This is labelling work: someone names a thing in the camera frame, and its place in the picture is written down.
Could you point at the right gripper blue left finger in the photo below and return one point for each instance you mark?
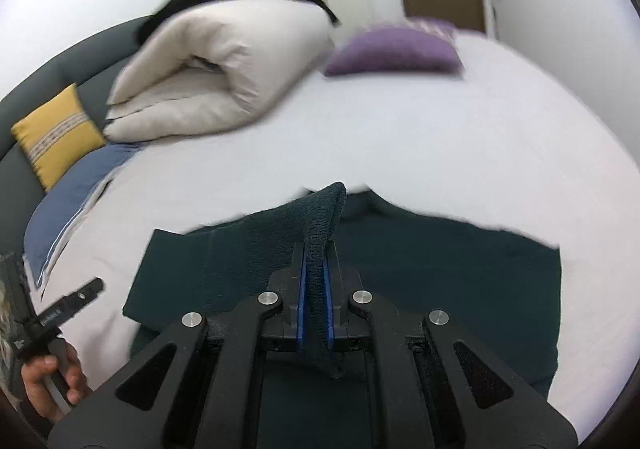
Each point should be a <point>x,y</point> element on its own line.
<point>300,310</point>

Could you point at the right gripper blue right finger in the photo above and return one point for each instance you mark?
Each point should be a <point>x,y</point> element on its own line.
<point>328,306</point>

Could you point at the dark green knit sweater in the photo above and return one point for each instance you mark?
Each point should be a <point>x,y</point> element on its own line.
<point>444,333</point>

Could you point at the person's left hand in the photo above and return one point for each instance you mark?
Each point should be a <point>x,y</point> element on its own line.
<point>55,382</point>

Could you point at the blue pillow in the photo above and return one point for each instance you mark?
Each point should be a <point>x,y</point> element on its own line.
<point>67,205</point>

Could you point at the yellow patterned cushion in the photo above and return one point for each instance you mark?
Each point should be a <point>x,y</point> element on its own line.
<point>56,135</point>

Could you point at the white bed sheet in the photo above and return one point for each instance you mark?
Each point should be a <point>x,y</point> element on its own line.
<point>502,146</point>

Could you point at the beige rolled duvet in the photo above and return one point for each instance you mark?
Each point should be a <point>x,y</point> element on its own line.
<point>216,67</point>

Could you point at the purple cushion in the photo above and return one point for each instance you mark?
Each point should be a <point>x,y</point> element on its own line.
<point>413,45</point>

